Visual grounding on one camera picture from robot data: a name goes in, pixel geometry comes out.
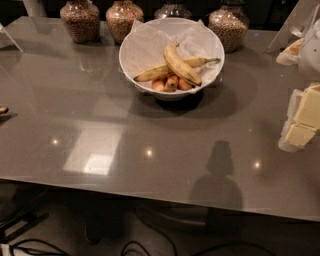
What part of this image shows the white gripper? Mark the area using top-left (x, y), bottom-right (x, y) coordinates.
top-left (276, 38), bottom-right (320, 130)

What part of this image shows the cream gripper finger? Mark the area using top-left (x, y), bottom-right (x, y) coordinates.
top-left (278, 122), bottom-right (316, 152)

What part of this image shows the yellow banana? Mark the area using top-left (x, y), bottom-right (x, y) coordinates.
top-left (134, 56), bottom-right (221, 82)
top-left (163, 44), bottom-right (202, 86)

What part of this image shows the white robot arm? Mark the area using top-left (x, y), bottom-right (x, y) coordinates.
top-left (276, 19), bottom-right (320, 152)

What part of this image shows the white ceramic bowl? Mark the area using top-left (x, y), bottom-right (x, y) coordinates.
top-left (118, 17), bottom-right (226, 102)

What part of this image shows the white paper bowl liner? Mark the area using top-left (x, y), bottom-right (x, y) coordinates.
top-left (122, 19), bottom-right (224, 94)

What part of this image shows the right grain jar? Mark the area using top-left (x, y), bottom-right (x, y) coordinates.
top-left (208, 0), bottom-right (249, 53)

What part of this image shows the grain jar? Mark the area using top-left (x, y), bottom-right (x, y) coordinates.
top-left (106, 0), bottom-right (144, 44)
top-left (60, 0), bottom-right (100, 44)
top-left (208, 0), bottom-right (249, 53)

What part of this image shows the right small orange fruit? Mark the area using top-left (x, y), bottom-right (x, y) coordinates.
top-left (178, 79), bottom-right (192, 91)

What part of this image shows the small orange fruit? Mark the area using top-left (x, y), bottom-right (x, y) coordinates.
top-left (165, 75), bottom-right (179, 92)
top-left (178, 79), bottom-right (192, 91)
top-left (152, 78), bottom-right (165, 92)

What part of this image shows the middle small orange fruit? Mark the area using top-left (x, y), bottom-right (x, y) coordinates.
top-left (165, 75), bottom-right (179, 92)

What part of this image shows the left small orange fruit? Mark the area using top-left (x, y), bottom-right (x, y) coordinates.
top-left (152, 78), bottom-right (165, 92)

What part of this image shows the empty glass jar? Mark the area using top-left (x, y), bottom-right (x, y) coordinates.
top-left (154, 0), bottom-right (192, 19)

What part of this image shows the far left grain jar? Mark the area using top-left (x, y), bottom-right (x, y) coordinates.
top-left (60, 0), bottom-right (100, 44)

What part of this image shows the brown object at left edge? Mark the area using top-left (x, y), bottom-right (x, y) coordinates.
top-left (0, 107), bottom-right (9, 114)

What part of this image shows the black floor cable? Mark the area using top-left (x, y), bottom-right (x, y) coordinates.
top-left (8, 238), bottom-right (278, 256)

